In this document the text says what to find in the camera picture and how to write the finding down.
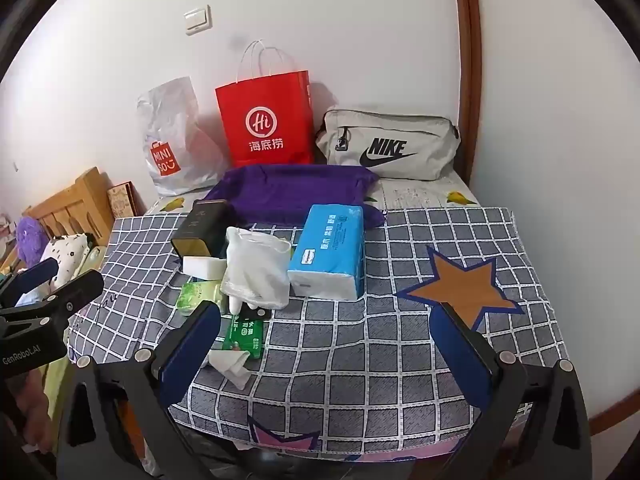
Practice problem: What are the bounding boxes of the grey checkered blanket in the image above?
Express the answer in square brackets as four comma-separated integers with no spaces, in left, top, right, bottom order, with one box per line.
[65,205,571,461]

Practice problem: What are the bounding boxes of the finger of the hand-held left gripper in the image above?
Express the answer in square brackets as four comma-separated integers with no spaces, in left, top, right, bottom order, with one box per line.
[41,269,106,319]
[0,257,61,307]

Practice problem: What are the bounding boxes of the clear plastic bag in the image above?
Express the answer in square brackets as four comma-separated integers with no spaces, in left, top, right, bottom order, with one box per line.
[220,226,292,311]

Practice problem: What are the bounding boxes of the blue tissue pack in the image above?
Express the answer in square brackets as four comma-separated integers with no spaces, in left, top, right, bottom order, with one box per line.
[287,204,366,302]

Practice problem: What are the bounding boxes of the grey waist bag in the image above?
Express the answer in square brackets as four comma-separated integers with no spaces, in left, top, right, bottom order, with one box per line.
[315,107,462,181]

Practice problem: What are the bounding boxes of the green snack sachet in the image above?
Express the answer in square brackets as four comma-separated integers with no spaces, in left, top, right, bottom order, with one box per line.
[220,310,266,361]

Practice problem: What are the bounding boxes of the white cloth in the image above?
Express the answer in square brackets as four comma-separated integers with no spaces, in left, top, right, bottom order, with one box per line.
[207,347,251,392]

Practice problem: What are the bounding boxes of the purple plush toy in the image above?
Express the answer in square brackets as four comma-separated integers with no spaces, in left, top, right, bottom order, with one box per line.
[14,216,51,268]

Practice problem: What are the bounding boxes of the green wet wipes pack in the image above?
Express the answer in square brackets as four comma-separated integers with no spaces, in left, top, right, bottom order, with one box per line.
[176,280,223,317]

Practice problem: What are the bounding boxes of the white plastic shopping bag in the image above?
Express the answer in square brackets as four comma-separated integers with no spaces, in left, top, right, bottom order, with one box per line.
[136,76,226,197]

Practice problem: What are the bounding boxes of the white spotted pillow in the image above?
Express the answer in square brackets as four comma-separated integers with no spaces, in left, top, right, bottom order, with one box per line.
[40,232,93,286]

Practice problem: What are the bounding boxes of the red paper bag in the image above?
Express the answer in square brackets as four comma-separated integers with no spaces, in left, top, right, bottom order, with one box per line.
[215,39,316,168]

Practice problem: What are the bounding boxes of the wooden headboard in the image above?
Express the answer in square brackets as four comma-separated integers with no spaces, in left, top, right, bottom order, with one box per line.
[22,167,116,248]

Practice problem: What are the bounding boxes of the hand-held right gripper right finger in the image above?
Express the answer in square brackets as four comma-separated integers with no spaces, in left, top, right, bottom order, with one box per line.
[430,301,594,480]

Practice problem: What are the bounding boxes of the brown wooden door frame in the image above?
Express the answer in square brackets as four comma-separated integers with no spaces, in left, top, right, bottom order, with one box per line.
[448,0,483,186]

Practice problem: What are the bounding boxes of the white light switch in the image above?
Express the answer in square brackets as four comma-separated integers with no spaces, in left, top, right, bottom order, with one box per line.
[183,6,213,37]

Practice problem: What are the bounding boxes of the purple towel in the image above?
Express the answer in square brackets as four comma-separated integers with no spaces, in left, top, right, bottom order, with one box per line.
[202,164,387,231]

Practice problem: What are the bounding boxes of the dark green box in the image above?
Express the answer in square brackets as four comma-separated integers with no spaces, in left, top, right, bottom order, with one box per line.
[170,199,236,261]

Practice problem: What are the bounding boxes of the white sponge block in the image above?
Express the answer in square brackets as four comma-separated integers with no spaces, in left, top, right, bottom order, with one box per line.
[181,254,228,281]

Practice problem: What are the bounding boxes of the pale printed quilt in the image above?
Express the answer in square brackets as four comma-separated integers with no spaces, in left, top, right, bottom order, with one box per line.
[75,245,107,281]

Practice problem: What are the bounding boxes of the brown patterned box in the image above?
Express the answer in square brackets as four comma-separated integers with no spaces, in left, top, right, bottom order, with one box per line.
[106,182,137,219]

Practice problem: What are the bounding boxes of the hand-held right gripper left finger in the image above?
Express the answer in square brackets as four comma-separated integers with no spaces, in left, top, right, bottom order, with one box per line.
[57,301,223,480]

